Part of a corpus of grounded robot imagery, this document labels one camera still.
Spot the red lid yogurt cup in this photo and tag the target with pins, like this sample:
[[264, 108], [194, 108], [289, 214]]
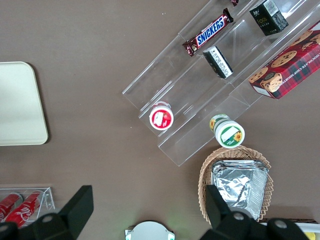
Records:
[[161, 118]]

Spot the clear acrylic bottle rack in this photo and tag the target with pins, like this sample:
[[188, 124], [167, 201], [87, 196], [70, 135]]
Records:
[[48, 197]]

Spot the cream rectangular tray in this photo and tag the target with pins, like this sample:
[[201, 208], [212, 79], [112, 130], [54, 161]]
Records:
[[17, 105]]

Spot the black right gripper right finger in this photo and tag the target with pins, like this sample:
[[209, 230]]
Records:
[[222, 225]]

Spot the clear acrylic stepped shelf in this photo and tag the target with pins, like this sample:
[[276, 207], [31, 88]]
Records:
[[160, 75]]

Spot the yellow snack packet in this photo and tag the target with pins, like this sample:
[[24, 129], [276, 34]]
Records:
[[310, 236]]

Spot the green lid sunflower cup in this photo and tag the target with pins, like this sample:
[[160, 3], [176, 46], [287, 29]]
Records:
[[228, 135]]

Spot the small black carton box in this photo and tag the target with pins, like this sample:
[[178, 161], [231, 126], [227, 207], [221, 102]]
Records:
[[220, 63], [267, 20]]

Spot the light oval wicker basket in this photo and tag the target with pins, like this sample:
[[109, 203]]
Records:
[[205, 175]]

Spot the stack of foil trays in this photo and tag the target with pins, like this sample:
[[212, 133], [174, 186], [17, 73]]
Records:
[[237, 185]]

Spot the red plaid cookie box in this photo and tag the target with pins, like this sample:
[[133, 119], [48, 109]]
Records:
[[290, 67]]

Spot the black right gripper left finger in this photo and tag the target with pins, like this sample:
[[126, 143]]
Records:
[[75, 212]]

